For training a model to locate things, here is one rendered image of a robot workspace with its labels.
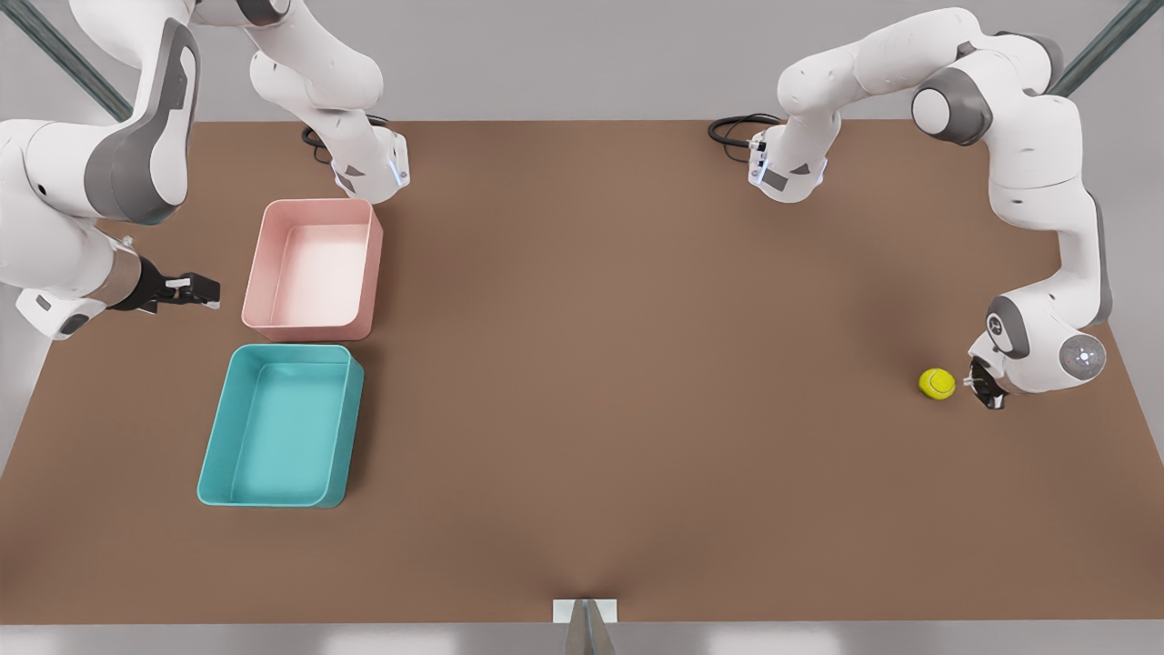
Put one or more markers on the yellow tennis ball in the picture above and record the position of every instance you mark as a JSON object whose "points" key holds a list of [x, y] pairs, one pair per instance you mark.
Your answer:
{"points": [[937, 383]]}

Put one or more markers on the pink rectangular tray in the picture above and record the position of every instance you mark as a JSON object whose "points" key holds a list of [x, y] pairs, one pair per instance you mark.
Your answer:
{"points": [[314, 269]]}

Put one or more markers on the teal rectangular tray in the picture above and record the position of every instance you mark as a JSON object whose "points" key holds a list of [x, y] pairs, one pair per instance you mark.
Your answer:
{"points": [[280, 426]]}

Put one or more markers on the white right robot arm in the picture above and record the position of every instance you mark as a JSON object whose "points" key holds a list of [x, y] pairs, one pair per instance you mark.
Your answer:
{"points": [[127, 164]]}

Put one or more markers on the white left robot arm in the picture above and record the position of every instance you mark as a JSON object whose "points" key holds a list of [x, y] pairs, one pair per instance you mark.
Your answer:
{"points": [[1037, 155]]}

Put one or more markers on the silver frame post with foot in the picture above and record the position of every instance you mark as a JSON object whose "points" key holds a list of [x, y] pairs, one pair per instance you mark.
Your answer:
{"points": [[587, 628]]}

